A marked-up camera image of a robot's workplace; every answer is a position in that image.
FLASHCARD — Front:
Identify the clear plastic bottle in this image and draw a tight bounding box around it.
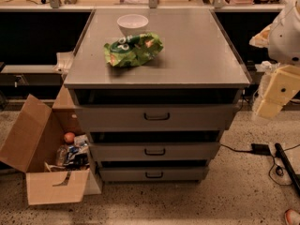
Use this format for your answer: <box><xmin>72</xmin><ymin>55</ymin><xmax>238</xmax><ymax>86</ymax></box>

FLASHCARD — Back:
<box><xmin>55</xmin><ymin>145</ymin><xmax>68</xmax><ymax>167</ymax></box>

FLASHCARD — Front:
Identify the black bar on floor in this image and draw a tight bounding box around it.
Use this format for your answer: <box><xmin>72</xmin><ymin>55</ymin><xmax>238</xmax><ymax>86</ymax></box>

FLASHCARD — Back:
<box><xmin>275</xmin><ymin>143</ymin><xmax>300</xmax><ymax>196</ymax></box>

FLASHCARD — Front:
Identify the grey bottom drawer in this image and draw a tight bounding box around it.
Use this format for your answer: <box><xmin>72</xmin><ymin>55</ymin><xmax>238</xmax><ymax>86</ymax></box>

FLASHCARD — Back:
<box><xmin>99</xmin><ymin>167</ymin><xmax>208</xmax><ymax>182</ymax></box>

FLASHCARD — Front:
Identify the green chip bag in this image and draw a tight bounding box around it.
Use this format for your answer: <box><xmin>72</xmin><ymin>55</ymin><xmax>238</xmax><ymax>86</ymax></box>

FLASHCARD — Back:
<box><xmin>104</xmin><ymin>33</ymin><xmax>163</xmax><ymax>68</ymax></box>

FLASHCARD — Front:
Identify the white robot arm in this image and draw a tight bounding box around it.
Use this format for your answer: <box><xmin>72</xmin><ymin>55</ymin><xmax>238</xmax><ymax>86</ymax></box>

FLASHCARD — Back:
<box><xmin>252</xmin><ymin>0</ymin><xmax>300</xmax><ymax>121</ymax></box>

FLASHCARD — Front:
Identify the pink shoe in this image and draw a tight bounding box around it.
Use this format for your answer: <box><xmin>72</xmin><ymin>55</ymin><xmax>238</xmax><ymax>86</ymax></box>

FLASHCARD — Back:
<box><xmin>284</xmin><ymin>209</ymin><xmax>300</xmax><ymax>225</ymax></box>

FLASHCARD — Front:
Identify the black power adapter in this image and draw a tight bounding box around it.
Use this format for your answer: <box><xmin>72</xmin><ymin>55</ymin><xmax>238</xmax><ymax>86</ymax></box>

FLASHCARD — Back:
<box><xmin>251</xmin><ymin>143</ymin><xmax>271</xmax><ymax>156</ymax></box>

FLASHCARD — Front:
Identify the red apple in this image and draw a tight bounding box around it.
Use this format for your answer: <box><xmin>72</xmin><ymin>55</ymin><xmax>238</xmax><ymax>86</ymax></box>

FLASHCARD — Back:
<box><xmin>64</xmin><ymin>132</ymin><xmax>75</xmax><ymax>143</ymax></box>

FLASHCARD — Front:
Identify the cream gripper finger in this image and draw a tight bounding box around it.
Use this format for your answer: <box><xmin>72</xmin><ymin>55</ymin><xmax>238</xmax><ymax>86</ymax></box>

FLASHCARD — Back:
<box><xmin>255</xmin><ymin>98</ymin><xmax>282</xmax><ymax>119</ymax></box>

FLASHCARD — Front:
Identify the grey drawer cabinet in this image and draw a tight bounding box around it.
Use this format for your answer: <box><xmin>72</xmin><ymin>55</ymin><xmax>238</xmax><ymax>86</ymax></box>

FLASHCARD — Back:
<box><xmin>65</xmin><ymin>8</ymin><xmax>251</xmax><ymax>171</ymax></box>

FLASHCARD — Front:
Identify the grey top drawer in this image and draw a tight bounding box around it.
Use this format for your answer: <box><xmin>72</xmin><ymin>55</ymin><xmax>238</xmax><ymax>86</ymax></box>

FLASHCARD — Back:
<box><xmin>76</xmin><ymin>104</ymin><xmax>237</xmax><ymax>132</ymax></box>

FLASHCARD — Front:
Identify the open cardboard box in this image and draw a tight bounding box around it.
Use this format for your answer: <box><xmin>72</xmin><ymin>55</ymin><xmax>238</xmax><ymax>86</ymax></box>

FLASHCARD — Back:
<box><xmin>0</xmin><ymin>87</ymin><xmax>89</xmax><ymax>205</ymax></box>

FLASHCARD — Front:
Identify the white bowl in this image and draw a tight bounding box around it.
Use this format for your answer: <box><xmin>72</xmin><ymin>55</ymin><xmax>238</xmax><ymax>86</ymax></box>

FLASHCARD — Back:
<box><xmin>117</xmin><ymin>14</ymin><xmax>149</xmax><ymax>36</ymax></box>

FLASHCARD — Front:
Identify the black cable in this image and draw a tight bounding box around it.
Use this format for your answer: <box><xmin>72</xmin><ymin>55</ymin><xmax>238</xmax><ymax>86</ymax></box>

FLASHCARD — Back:
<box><xmin>220</xmin><ymin>142</ymin><xmax>300</xmax><ymax>187</ymax></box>

